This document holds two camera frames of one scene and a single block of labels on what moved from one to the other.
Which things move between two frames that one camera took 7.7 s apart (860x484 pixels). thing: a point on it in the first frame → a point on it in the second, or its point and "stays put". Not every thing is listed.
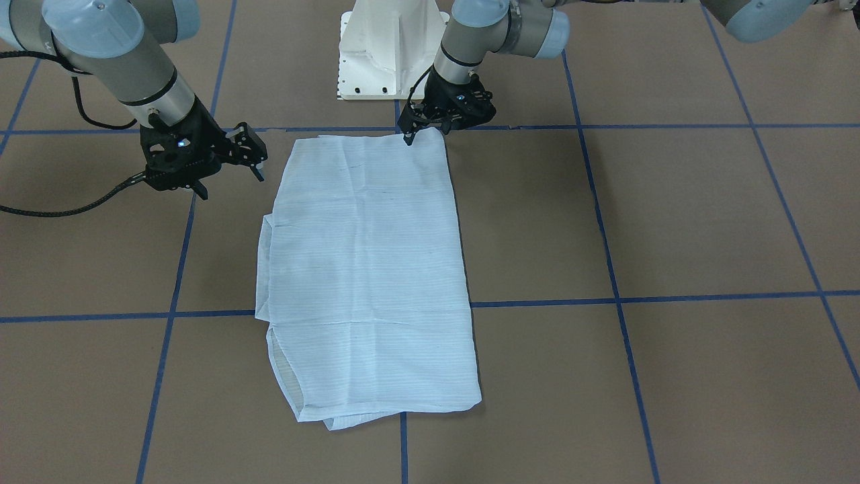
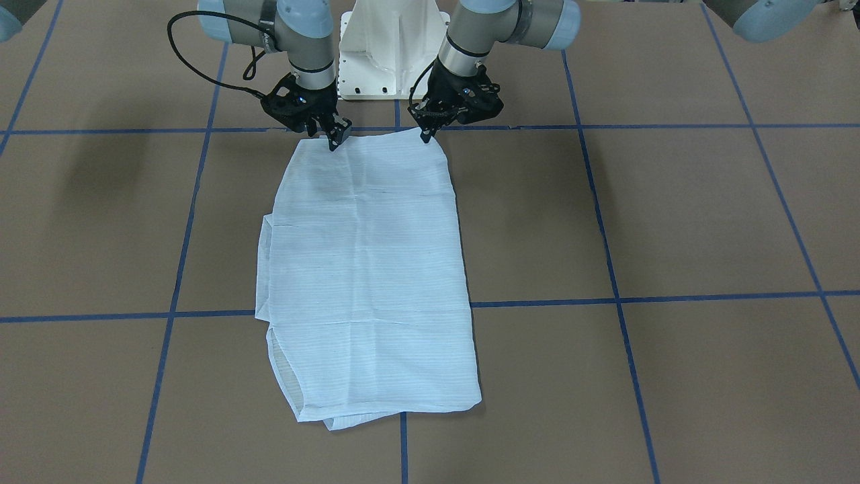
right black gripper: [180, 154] → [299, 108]
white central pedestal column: [385, 46] stays put
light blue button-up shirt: [361, 282] stays put
